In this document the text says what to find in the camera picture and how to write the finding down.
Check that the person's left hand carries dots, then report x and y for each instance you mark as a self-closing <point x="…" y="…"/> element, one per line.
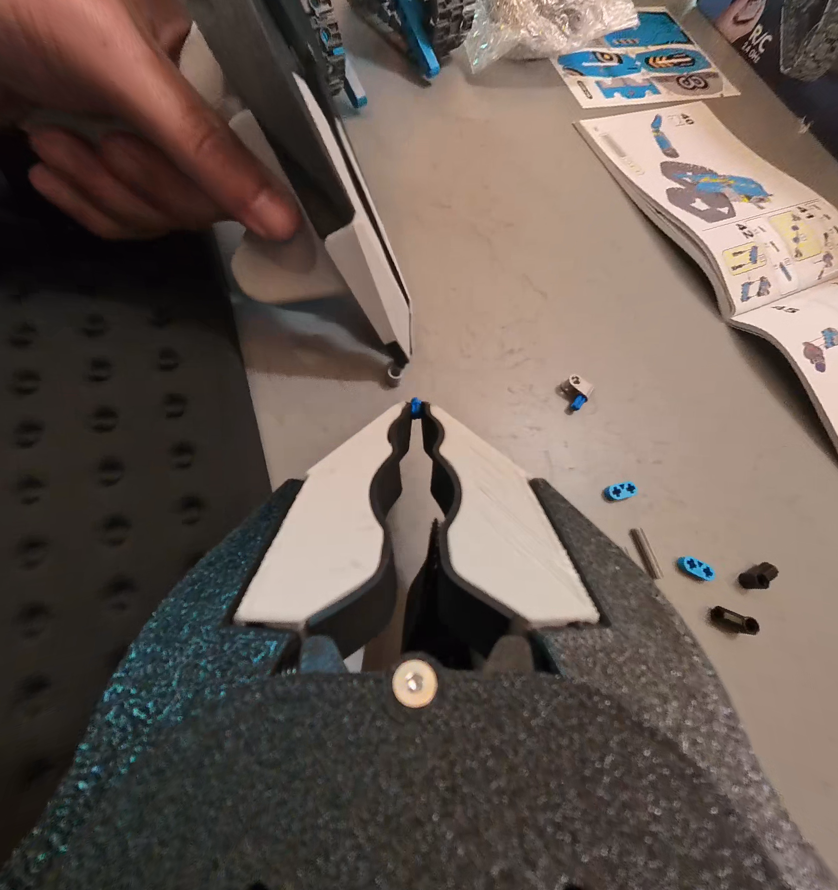
<point x="113" y="104"/>

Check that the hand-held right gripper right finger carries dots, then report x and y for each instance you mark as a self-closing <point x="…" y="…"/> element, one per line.
<point x="523" y="549"/>

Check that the dark blue toy box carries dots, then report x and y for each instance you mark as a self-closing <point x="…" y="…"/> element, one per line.
<point x="808" y="55"/>

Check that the blue toy robot model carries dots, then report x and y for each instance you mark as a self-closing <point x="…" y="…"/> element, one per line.
<point x="405" y="28"/>

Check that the open instruction booklet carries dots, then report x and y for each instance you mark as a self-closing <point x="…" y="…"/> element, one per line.
<point x="739" y="208"/>

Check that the grey axle rod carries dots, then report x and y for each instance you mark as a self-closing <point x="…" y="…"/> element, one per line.
<point x="643" y="549"/>
<point x="652" y="556"/>

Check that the clear plastic bag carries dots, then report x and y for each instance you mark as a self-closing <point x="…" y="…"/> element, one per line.
<point x="551" y="28"/>

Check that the blue sticker sheet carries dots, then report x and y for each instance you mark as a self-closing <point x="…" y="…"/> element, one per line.
<point x="641" y="62"/>

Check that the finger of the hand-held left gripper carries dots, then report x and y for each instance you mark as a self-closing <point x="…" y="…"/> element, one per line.
<point x="370" y="278"/>

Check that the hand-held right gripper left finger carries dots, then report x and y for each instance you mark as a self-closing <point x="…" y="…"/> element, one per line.
<point x="315" y="549"/>

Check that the blue two-hole beam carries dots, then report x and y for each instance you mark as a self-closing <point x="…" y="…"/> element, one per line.
<point x="696" y="567"/>
<point x="620" y="490"/>

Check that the black connector piece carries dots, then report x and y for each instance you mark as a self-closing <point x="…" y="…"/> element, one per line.
<point x="734" y="620"/>
<point x="758" y="576"/>

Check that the grey desk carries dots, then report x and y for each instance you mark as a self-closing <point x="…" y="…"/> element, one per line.
<point x="495" y="243"/>

